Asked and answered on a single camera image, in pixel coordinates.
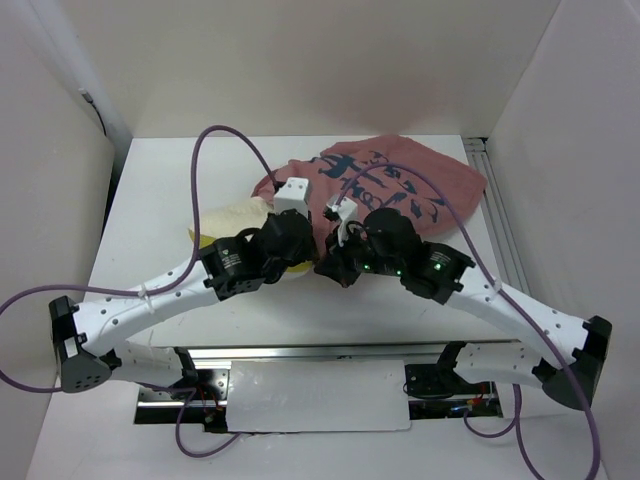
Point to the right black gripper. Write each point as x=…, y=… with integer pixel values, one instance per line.
x=333, y=263

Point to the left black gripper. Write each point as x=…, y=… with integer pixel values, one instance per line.
x=305, y=251

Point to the cream yellow pillow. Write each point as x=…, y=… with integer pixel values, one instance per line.
x=218, y=238

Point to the red printed pillowcase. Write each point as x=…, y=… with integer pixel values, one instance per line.
x=384, y=172

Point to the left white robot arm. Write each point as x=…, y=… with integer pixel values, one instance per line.
x=91, y=339

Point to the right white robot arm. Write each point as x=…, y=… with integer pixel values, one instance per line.
x=560, y=354

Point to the white cover plate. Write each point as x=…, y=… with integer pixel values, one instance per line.
x=317, y=396

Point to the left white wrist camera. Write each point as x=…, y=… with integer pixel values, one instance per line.
x=294, y=194

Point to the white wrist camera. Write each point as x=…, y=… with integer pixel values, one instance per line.
x=342, y=210
x=294, y=194

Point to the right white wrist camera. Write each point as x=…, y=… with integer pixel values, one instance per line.
x=342, y=210

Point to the aluminium side frame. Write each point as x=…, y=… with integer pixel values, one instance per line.
x=500, y=232

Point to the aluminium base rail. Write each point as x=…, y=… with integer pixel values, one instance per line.
x=431, y=395

